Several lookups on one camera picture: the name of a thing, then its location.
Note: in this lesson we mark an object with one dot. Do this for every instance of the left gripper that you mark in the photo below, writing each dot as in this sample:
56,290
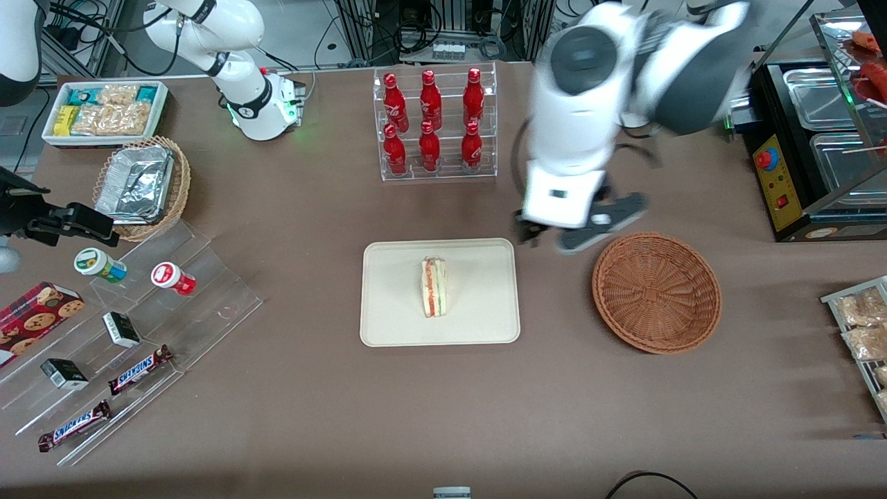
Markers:
524,231

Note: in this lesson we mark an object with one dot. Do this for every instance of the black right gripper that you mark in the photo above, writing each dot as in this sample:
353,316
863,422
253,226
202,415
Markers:
19,211

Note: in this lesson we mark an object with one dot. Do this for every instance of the triangular sandwich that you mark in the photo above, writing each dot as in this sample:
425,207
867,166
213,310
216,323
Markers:
434,287

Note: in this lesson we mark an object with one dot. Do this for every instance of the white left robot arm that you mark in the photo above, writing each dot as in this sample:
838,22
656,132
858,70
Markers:
596,90

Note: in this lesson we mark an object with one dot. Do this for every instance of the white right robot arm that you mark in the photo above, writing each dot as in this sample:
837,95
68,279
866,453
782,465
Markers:
249,90

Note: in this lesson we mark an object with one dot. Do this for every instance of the aluminium foil tray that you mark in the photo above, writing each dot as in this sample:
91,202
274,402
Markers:
135,184

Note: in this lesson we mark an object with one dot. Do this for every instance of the beige rectangular tray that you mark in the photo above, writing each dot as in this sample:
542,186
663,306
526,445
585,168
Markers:
478,305

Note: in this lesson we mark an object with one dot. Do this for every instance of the tan wicker basket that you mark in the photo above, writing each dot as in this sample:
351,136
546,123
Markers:
179,187

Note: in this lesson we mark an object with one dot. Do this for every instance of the brown round wicker basket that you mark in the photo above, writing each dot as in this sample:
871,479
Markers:
655,294

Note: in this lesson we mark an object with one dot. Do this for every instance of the tray of packaged snacks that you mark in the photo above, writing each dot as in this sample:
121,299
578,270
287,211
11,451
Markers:
831,299

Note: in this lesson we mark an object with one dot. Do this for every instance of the green lid snack cup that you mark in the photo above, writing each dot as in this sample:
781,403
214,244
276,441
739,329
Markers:
93,262

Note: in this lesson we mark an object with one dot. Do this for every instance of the white rectangular snack bin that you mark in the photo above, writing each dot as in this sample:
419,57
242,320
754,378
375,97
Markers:
104,141

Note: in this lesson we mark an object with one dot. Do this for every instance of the clear acrylic bottle rack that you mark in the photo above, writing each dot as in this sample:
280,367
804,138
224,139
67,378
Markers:
447,177

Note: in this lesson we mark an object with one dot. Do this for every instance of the red lid snack cup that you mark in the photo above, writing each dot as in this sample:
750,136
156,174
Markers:
170,276

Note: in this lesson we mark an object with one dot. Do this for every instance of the red cola bottle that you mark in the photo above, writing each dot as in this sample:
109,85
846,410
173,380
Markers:
394,104
430,100
429,149
474,97
394,152
472,147

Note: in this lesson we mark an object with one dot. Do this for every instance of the clear rice cracker bag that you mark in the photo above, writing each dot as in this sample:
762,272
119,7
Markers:
93,120
118,94
133,118

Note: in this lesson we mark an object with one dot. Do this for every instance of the yellow snack pack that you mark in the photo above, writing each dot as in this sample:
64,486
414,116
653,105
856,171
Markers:
66,120

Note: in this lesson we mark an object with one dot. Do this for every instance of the red cookie box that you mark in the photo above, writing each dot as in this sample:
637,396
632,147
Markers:
34,322

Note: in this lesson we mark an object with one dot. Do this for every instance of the small black box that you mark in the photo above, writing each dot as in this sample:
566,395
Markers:
121,329
64,374

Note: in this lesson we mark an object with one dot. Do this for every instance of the teal snack pack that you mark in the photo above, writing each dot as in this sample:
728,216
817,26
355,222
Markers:
82,95
147,93

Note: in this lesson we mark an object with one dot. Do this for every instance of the clear acrylic stepped display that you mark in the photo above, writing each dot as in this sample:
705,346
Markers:
208,305

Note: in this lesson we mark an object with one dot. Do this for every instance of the brown snickers bar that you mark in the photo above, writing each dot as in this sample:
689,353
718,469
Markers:
73,426
138,371

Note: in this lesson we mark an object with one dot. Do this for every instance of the white power strip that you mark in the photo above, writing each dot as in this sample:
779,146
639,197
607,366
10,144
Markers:
448,51

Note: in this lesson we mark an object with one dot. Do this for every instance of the silver box with green light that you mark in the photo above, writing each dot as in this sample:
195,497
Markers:
736,114

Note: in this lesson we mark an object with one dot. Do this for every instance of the black food warmer machine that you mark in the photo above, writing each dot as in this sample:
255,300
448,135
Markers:
790,187

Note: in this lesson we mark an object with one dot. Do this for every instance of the small grey device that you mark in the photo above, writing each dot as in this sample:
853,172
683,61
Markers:
452,493

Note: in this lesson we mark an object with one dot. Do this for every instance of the clear snack bag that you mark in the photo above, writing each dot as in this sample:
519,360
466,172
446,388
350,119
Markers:
883,402
863,308
866,343
882,376

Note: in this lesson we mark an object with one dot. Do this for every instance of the red sausage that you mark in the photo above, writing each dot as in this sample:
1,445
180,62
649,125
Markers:
874,75

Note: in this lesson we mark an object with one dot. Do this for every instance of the orange sausage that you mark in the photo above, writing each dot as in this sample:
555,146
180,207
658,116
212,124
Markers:
870,40

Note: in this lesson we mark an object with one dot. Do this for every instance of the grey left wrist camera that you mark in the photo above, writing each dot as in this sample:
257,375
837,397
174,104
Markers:
603,222

